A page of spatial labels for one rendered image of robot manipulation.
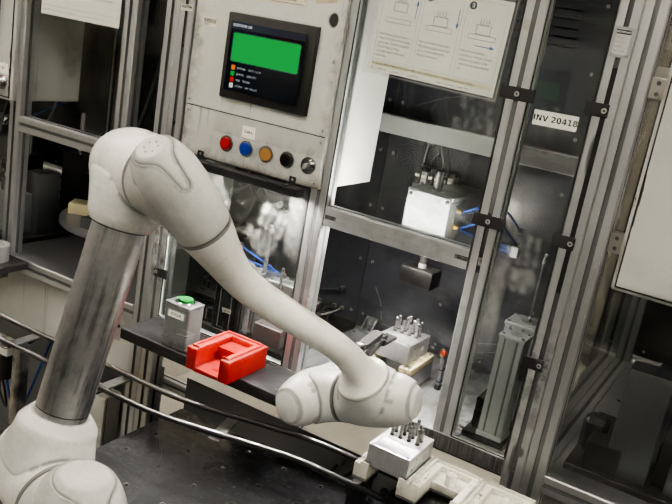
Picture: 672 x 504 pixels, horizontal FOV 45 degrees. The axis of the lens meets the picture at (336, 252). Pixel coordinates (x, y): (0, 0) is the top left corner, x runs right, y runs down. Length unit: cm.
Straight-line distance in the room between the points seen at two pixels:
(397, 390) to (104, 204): 63
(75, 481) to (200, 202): 51
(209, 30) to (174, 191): 82
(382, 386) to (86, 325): 55
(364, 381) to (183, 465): 65
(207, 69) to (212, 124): 13
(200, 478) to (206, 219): 83
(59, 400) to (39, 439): 8
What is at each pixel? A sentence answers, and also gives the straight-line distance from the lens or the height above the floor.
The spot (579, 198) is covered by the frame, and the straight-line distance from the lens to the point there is 168.
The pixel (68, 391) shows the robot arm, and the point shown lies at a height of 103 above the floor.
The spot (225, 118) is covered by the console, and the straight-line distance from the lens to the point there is 204.
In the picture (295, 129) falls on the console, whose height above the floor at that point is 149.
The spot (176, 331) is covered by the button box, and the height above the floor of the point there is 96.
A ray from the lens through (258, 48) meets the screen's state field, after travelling 196.
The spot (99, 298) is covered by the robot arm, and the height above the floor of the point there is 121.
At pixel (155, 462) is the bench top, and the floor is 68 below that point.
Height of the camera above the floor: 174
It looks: 15 degrees down
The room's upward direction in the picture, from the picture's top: 10 degrees clockwise
